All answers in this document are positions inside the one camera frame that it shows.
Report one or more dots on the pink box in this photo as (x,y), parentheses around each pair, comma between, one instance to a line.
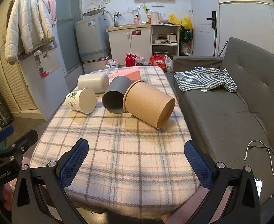
(130,74)

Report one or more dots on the cream louvered wardrobe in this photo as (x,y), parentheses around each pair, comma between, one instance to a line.
(8,84)

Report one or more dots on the plaid blanket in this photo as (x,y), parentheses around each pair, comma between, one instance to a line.
(118,149)

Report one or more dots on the frosted glass sliding door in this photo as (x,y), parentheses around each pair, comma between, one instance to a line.
(68,28)

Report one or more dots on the grey washing machine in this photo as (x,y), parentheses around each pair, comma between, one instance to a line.
(92,37)

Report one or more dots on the white open shelf unit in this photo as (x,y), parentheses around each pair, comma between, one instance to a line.
(165,29)

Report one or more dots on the orange bottle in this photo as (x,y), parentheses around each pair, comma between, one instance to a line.
(149,18)

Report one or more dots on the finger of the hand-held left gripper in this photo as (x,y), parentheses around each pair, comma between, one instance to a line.
(26,140)
(3,131)

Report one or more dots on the green checked cloth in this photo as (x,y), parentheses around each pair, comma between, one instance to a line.
(197,79)

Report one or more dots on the red and white bag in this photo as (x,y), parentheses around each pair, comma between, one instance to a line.
(141,61)

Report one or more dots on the person's left hand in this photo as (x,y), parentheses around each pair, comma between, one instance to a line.
(8,197)

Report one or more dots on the red shopping bag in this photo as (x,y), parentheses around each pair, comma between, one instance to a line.
(158,63)

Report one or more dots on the dark grey cup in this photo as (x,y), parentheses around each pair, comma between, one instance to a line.
(116,94)

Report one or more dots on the white cup with green print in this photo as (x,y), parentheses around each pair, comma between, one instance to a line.
(81,100)

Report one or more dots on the light grey cup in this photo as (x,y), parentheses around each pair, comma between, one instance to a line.
(92,81)

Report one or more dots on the yellow plastic bag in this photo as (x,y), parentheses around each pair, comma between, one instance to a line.
(183,22)

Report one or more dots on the smartphone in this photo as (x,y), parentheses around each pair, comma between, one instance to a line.
(258,186)

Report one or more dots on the pink hanging cloth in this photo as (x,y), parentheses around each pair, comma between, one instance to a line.
(51,9)

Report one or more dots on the white wall outlet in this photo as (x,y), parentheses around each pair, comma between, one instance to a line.
(105,2)

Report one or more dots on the white sink cabinet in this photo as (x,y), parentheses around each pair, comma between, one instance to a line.
(120,44)

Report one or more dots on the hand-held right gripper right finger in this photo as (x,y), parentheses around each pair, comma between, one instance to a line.
(197,165)

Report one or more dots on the white outlet strip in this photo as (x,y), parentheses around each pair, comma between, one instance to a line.
(158,4)

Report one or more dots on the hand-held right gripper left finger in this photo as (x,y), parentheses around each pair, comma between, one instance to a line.
(74,162)

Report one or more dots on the green plant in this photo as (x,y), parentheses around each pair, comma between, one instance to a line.
(185,35)

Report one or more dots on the white door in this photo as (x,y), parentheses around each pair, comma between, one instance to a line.
(204,42)

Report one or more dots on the small white packet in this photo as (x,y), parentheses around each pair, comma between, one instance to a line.
(111,64)

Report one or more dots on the grey sofa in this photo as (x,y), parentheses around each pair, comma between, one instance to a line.
(220,112)

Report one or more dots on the dark cooking pot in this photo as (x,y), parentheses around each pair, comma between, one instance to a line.
(160,52)

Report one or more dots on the white puffer jacket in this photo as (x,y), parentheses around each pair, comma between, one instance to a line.
(27,23)

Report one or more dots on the red thermos jug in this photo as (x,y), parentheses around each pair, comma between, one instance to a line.
(130,60)

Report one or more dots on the brown paper cup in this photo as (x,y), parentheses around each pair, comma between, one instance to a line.
(148,102)

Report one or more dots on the white washing machine stand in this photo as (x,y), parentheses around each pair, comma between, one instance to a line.
(96,65)

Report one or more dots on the pink bottle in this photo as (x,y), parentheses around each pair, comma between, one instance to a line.
(137,20)

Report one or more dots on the white electric kettle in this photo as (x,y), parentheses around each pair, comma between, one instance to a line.
(155,18)

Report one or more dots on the white plastic bag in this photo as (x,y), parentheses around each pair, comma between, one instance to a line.
(169,64)

